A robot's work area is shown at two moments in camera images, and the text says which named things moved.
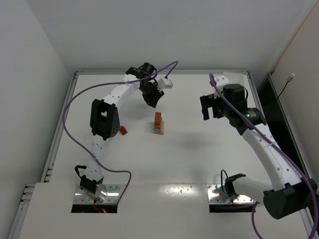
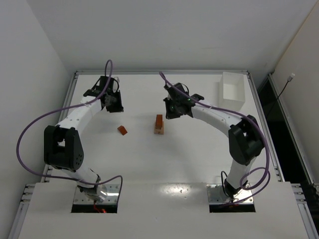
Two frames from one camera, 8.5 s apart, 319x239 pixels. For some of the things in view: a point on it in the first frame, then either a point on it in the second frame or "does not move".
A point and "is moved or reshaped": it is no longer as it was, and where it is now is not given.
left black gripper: (151, 93) → (114, 106)
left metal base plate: (112, 196) does not move
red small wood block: (157, 118) is moved or reshaped
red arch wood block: (122, 130) does not move
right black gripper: (209, 104) → (171, 113)
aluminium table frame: (163, 155) does not move
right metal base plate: (217, 193) does not move
